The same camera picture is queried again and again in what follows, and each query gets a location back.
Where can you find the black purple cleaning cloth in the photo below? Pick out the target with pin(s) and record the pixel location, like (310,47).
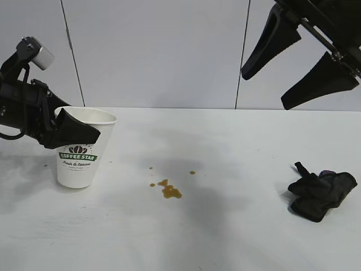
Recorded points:
(320,194)

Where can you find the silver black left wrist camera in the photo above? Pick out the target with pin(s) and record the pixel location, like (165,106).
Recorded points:
(42,57)

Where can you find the brown coffee puddle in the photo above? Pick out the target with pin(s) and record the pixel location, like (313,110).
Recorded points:
(170,192)

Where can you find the black left camera bracket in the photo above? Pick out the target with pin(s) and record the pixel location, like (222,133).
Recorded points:
(12,66)

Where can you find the white paper coffee cup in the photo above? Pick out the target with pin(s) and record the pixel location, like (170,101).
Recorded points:
(79,169)

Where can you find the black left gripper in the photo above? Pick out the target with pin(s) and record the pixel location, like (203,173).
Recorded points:
(25,107)

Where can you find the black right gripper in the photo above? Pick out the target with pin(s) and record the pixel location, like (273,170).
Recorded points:
(341,19)

